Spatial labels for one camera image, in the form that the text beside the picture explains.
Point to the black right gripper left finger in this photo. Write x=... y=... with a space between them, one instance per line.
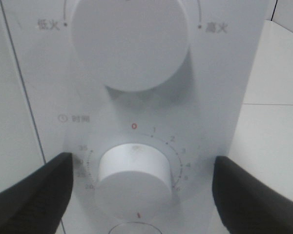
x=36 y=204

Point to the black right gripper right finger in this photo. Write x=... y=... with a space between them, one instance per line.
x=245 y=204

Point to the round white door button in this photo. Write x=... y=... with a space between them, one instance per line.
x=134 y=228

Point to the white timer knob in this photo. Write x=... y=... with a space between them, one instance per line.
x=133 y=181

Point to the white microwave oven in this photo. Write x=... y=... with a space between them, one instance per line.
x=50 y=104

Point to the white upper microwave knob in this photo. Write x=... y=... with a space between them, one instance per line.
x=130 y=45

